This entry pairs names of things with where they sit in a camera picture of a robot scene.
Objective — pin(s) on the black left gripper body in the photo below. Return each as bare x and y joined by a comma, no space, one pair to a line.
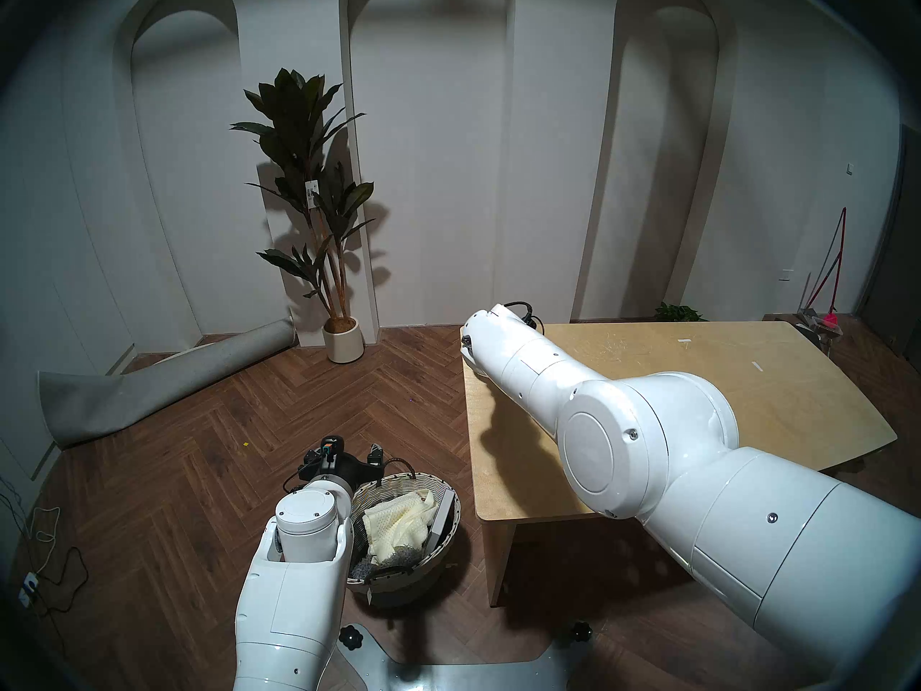
349,472

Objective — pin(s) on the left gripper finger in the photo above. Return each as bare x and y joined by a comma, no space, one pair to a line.
375,458

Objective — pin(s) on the cream knitted cloth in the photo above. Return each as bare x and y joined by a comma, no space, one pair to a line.
396,524

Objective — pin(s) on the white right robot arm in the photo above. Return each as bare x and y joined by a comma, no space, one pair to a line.
647,437

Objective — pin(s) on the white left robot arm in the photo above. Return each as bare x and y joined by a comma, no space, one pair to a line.
288,610

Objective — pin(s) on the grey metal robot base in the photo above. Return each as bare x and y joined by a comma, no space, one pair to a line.
460,675

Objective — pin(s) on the white flat box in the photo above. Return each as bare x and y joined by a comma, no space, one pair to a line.
441,520

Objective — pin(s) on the grey fluffy duster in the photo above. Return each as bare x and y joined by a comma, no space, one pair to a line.
396,561

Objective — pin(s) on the black star knob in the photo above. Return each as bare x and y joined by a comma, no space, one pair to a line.
581,633
350,637

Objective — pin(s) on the rolled grey carpet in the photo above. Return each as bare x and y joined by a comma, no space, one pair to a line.
144,387

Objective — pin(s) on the tall potted plant white pot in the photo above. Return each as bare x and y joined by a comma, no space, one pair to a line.
302,135

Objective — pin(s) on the small green plant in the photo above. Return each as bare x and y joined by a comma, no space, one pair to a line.
678,312

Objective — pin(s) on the white power strip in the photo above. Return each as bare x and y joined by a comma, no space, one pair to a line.
29,587

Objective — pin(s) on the light wooden table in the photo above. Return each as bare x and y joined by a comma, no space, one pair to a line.
791,394

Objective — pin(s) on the dustpan with pink brush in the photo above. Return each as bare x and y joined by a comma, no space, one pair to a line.
827,321

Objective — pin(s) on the dark door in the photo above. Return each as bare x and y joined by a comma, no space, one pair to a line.
899,265

